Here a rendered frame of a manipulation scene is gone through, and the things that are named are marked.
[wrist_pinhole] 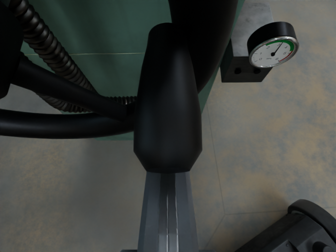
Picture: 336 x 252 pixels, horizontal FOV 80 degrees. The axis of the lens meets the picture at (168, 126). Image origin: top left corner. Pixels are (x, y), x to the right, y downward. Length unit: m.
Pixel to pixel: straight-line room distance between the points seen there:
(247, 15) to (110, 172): 0.76
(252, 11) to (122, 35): 0.23
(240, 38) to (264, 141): 0.69
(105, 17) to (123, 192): 0.71
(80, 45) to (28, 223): 0.81
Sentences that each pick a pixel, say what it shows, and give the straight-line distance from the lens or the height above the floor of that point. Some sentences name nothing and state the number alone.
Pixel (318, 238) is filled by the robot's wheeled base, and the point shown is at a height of 0.21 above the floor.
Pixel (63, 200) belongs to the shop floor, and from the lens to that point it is 1.00.
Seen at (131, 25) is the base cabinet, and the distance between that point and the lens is 0.35.
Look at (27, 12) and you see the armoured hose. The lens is 0.21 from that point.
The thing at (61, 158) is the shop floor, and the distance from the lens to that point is 1.03.
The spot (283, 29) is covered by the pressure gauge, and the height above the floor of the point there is 0.69.
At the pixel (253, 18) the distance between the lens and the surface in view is 0.43.
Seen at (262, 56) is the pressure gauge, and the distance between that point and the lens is 0.33.
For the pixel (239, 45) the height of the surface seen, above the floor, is 0.62.
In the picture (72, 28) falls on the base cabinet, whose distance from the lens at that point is 0.38.
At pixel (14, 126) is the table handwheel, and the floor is 0.70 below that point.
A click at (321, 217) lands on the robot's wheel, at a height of 0.18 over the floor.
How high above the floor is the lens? 0.89
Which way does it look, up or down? 70 degrees down
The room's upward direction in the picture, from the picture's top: 2 degrees counter-clockwise
